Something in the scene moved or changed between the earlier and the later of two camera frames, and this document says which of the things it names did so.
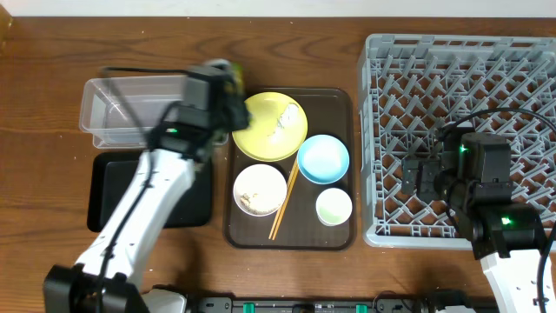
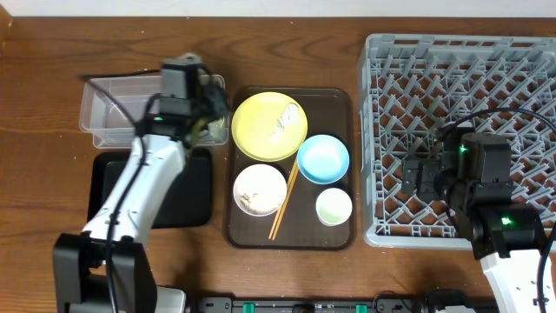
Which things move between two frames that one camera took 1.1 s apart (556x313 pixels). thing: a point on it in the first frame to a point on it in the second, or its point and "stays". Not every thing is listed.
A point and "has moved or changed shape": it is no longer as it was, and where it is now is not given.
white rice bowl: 260,189 stays
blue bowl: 323,159 stays
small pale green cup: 334,207 stays
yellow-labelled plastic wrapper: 238,71 has moved or changed shape
